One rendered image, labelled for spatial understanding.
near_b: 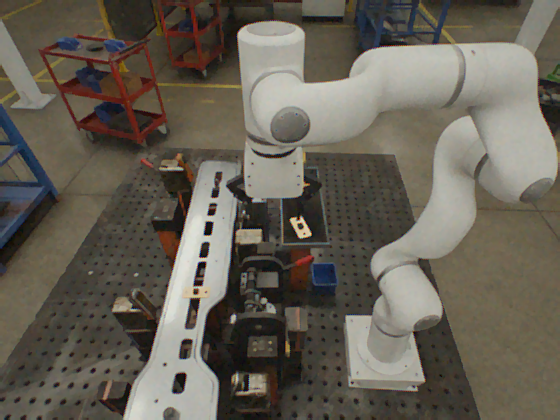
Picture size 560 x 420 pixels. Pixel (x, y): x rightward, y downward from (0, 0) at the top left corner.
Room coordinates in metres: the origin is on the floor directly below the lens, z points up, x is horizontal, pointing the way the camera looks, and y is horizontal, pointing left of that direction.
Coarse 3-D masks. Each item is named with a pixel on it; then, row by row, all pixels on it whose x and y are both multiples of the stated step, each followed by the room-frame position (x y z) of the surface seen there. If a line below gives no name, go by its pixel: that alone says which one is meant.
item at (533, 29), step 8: (536, 0) 3.62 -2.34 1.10; (544, 0) 3.51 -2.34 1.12; (552, 0) 3.50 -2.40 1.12; (536, 8) 3.56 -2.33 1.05; (544, 8) 3.50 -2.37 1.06; (552, 8) 3.50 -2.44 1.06; (528, 16) 3.62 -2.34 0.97; (536, 16) 3.51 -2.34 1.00; (544, 16) 3.50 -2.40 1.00; (552, 16) 3.49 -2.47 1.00; (528, 24) 3.56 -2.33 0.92; (536, 24) 3.50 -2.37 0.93; (544, 24) 3.50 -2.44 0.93; (520, 32) 3.63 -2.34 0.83; (528, 32) 3.51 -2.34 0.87; (536, 32) 3.50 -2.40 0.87; (544, 32) 3.49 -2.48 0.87; (520, 40) 3.57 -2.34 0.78; (528, 40) 3.50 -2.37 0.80; (536, 40) 3.50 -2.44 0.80; (528, 48) 3.50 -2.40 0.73; (536, 48) 3.49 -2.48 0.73
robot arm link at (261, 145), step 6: (246, 132) 0.44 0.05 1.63; (246, 138) 0.44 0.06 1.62; (252, 138) 0.43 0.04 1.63; (258, 138) 0.42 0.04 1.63; (252, 144) 0.43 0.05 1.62; (258, 144) 0.42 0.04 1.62; (264, 144) 0.41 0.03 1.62; (270, 144) 0.41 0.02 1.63; (258, 150) 0.42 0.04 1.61; (264, 150) 0.41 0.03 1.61; (270, 150) 0.41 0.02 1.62; (276, 150) 0.41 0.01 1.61; (282, 150) 0.42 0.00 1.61; (288, 150) 0.42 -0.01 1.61
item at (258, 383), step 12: (252, 372) 0.30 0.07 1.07; (264, 372) 0.30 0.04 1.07; (252, 384) 0.27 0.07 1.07; (264, 384) 0.27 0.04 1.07; (240, 396) 0.25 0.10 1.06; (252, 396) 0.25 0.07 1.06; (264, 396) 0.25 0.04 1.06; (240, 408) 0.25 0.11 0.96; (252, 408) 0.25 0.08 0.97; (264, 408) 0.25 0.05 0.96
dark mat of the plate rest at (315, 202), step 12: (288, 204) 0.79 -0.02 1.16; (312, 204) 0.79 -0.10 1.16; (288, 216) 0.73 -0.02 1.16; (312, 216) 0.73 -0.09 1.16; (288, 228) 0.68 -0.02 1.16; (312, 228) 0.68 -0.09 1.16; (324, 228) 0.68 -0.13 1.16; (288, 240) 0.63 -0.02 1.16; (300, 240) 0.63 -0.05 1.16; (312, 240) 0.63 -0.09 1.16; (324, 240) 0.63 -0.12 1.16
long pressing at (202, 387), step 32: (224, 160) 1.26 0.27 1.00; (224, 192) 1.03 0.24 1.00; (192, 224) 0.85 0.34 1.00; (224, 224) 0.85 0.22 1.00; (192, 256) 0.70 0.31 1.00; (224, 256) 0.70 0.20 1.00; (224, 288) 0.57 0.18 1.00; (160, 320) 0.47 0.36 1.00; (160, 352) 0.37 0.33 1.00; (192, 352) 0.37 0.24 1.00; (160, 384) 0.29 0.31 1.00; (192, 384) 0.29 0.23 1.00; (128, 416) 0.22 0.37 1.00; (160, 416) 0.22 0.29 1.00; (192, 416) 0.22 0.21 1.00
